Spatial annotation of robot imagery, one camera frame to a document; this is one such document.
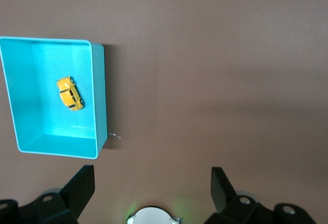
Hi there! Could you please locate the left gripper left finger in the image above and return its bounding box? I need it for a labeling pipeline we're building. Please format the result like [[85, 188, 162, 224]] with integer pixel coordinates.
[[0, 165, 96, 224]]

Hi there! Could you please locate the yellow beetle toy car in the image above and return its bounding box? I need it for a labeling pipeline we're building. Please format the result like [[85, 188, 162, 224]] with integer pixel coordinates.
[[56, 76, 85, 112]]

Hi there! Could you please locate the brown table cover mat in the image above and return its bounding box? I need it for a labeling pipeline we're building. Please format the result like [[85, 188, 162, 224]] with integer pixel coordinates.
[[0, 0, 328, 224]]

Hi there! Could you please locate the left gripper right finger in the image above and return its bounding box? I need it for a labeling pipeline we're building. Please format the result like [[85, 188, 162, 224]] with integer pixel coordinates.
[[204, 167, 315, 224]]

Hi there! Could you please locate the teal plastic storage box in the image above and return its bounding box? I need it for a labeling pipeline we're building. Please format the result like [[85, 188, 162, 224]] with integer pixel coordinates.
[[0, 36, 108, 160]]

